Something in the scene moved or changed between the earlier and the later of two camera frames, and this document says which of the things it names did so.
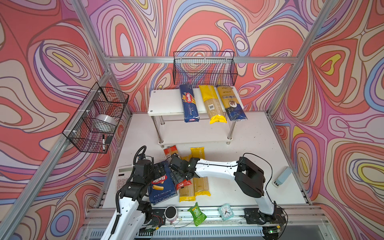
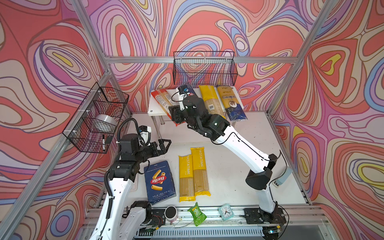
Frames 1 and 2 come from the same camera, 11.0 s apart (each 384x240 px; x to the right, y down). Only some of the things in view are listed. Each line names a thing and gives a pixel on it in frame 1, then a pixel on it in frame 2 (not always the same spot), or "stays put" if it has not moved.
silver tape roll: [105, 123] stays put
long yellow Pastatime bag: [201, 186] stays put
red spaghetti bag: [169, 151] → [164, 100]
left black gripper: [156, 173] → [152, 145]
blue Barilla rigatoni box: [163, 187] stays put
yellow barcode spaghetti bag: [214, 110] stays put
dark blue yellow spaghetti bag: [231, 103] stays put
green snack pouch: [198, 217] stays put
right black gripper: [174, 175] → [176, 112]
